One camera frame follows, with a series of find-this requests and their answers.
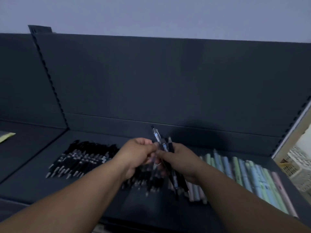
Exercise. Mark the bundle of black pens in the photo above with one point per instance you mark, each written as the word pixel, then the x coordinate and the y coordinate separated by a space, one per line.
pixel 167 157

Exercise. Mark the yellow paper pad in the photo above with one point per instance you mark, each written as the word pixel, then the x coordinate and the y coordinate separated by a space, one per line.
pixel 6 136

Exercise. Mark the person's left forearm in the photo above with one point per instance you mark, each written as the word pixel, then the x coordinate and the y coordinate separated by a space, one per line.
pixel 73 196

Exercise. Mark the dark metal shelf unit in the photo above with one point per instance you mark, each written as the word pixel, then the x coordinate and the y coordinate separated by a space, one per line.
pixel 155 89

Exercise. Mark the person's right forearm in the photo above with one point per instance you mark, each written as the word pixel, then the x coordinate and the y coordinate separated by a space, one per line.
pixel 238 203

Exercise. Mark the pile of black pens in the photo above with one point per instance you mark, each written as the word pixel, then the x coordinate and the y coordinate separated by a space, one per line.
pixel 97 162

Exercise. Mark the person's left fingers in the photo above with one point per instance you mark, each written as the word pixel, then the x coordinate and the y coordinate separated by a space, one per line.
pixel 150 148

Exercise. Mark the person's right hand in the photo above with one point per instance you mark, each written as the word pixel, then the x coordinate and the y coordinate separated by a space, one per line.
pixel 181 160

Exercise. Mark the person's right fingers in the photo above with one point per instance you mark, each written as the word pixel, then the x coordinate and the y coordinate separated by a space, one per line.
pixel 164 157

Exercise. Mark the row of pastel pens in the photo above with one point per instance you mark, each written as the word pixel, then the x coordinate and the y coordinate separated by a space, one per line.
pixel 243 174

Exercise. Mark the person's left hand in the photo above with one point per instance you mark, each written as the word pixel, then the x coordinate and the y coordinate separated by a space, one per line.
pixel 132 156

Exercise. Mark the white plastic basket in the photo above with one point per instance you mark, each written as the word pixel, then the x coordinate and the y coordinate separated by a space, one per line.
pixel 297 164

